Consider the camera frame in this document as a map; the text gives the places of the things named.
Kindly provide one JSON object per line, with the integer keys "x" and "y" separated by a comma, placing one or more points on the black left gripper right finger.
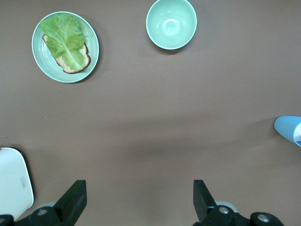
{"x": 207, "y": 209}

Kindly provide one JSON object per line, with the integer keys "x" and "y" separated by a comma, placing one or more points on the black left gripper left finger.
{"x": 68, "y": 207}

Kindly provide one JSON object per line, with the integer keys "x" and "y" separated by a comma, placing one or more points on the blue cup with white filling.
{"x": 284, "y": 128}

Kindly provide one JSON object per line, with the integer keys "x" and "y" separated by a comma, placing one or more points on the white toaster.
{"x": 11, "y": 181}

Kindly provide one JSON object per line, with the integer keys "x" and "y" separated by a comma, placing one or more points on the toasted bread slice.
{"x": 83, "y": 61}

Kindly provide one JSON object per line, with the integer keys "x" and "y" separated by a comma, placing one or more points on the light green plate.
{"x": 91, "y": 47}

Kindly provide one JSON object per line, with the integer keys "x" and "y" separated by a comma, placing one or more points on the green lettuce leaf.
{"x": 63, "y": 37}

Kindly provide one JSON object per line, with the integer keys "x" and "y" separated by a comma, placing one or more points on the light green bowl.
{"x": 171, "y": 23}

